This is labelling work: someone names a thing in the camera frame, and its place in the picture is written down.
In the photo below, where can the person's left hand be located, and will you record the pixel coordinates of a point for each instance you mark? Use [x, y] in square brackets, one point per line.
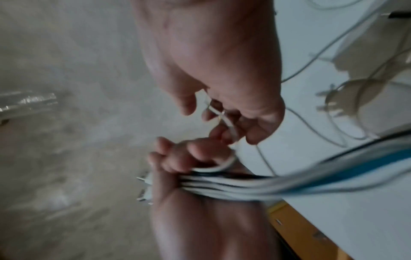
[199, 189]

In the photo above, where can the person's right hand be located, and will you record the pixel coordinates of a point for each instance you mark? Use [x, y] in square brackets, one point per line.
[205, 50]

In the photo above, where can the person's left forearm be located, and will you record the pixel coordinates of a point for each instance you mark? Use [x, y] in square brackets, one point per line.
[208, 228]

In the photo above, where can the white power adapter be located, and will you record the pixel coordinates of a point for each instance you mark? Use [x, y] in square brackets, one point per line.
[350, 94]

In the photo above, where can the white box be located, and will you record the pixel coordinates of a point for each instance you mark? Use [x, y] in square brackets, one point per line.
[372, 43]

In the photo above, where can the clear plastic object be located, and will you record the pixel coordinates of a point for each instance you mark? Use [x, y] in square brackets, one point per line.
[29, 101]

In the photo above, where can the small black object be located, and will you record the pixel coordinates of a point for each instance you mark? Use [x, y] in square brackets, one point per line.
[399, 15]

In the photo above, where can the yellow wooden table frame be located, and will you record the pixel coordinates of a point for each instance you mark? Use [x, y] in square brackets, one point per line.
[298, 228]

